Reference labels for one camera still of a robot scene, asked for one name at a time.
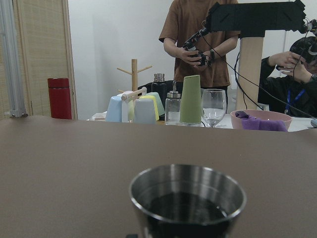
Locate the red thermos bottle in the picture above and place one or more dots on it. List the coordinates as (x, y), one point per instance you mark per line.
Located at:
(59, 96)

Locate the yellow cup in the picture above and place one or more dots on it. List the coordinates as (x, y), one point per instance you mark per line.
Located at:
(155, 104)

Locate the pink bowl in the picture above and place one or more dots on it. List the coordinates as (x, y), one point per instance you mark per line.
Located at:
(265, 115)

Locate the grey blue cup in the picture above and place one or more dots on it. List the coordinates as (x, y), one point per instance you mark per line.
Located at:
(144, 111)

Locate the standing person brown shirt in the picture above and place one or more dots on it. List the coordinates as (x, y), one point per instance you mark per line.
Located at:
(184, 19)

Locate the steel measuring jigger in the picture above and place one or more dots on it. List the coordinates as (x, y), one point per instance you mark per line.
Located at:
(186, 201)

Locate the light blue cup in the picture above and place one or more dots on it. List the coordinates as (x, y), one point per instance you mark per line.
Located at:
(114, 111)

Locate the wine glass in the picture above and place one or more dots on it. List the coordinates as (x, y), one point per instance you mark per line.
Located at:
(214, 106)

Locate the mint green cup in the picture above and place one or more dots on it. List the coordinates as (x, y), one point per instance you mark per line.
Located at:
(160, 107)

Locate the wooden mug tree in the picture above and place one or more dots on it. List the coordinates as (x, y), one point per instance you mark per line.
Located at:
(134, 73)

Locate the purple cloth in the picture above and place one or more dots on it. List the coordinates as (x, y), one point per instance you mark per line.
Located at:
(253, 123)

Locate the black water bottle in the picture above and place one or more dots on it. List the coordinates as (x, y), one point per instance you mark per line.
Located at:
(159, 86)

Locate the aluminium frame post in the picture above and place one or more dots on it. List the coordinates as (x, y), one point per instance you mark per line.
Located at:
(8, 35)

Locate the seated person black jacket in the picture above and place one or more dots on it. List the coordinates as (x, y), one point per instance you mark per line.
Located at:
(288, 80)

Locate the glass dispenser bottle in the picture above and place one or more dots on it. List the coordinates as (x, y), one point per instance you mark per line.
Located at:
(172, 106)

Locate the green tall cup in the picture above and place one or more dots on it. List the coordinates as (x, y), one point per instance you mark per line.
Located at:
(190, 107)

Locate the wooden black camera stand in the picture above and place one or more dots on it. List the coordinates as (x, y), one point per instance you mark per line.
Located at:
(252, 20)

